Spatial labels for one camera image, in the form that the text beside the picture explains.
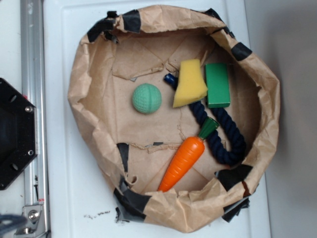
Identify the green dimpled rubber ball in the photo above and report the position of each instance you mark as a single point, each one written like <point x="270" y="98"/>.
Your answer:
<point x="146" y="98"/>

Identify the brown paper bag bin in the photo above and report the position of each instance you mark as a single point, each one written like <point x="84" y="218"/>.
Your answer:
<point x="133" y="150"/>

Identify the orange plastic toy carrot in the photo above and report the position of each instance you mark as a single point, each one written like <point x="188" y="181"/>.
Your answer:
<point x="187" y="155"/>

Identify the yellow sponge block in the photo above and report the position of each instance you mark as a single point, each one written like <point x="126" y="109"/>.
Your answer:
<point x="191" y="84"/>

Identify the green rectangular block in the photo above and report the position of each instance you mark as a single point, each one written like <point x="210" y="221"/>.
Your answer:
<point x="218" y="95"/>

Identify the aluminium extrusion rail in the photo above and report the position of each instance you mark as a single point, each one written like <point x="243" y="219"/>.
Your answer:
<point x="36" y="182"/>

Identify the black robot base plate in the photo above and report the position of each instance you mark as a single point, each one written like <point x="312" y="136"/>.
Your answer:
<point x="17" y="134"/>

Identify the metal corner bracket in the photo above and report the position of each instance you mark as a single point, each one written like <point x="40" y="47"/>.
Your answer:
<point x="36" y="226"/>

